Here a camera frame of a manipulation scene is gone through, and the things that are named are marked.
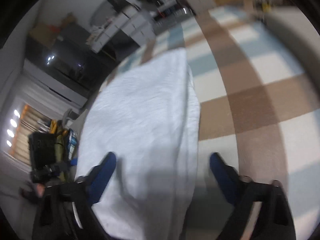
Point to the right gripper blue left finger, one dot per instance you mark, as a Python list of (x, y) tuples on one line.
[(65, 211)]

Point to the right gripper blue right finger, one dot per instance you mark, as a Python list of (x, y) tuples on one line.
[(275, 218)]

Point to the light grey hoodie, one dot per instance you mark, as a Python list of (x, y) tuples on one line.
[(149, 117)]

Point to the olive green jacket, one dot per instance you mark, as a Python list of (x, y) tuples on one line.
[(57, 129)]

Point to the cardboard boxes on fridge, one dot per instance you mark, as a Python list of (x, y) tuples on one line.
[(47, 34)]

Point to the plaid bed sheet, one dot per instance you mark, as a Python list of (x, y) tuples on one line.
[(259, 110)]

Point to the white drawer desk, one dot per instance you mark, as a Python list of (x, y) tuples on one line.
[(138, 27)]

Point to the black bag on desk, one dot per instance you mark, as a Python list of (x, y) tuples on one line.
[(119, 5)]

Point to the silver suitcase lying flat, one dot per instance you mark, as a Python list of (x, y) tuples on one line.
[(170, 14)]

